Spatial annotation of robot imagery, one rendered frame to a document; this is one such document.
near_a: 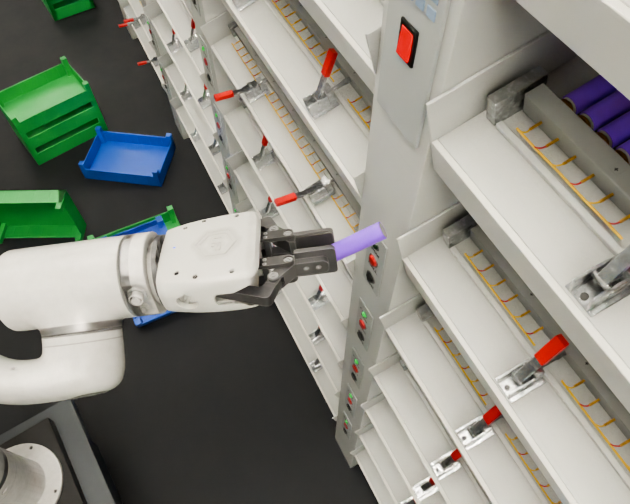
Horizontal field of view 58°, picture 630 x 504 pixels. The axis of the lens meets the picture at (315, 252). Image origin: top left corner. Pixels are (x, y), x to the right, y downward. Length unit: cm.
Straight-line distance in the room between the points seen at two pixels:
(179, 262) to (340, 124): 32
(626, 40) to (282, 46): 62
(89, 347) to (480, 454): 48
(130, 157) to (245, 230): 180
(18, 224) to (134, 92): 76
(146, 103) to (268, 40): 168
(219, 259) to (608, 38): 36
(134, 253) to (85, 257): 5
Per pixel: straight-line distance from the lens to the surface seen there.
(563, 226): 47
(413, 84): 50
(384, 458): 134
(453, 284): 64
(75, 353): 59
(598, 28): 35
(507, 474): 78
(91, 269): 58
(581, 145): 48
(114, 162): 235
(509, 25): 47
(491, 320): 62
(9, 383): 60
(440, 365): 80
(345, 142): 75
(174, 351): 185
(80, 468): 151
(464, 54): 46
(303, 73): 84
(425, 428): 97
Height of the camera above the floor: 166
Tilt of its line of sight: 57 degrees down
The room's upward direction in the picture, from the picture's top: straight up
